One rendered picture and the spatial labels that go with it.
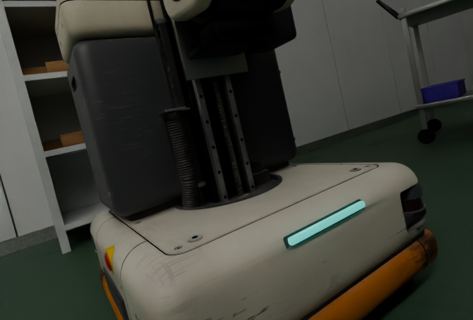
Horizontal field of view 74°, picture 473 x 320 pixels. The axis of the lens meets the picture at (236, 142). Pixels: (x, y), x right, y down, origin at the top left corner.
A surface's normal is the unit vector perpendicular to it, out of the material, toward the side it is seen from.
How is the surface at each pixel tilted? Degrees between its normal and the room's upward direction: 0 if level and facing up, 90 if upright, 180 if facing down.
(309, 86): 90
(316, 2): 90
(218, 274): 62
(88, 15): 90
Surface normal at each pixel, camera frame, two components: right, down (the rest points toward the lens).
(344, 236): 0.51, -0.06
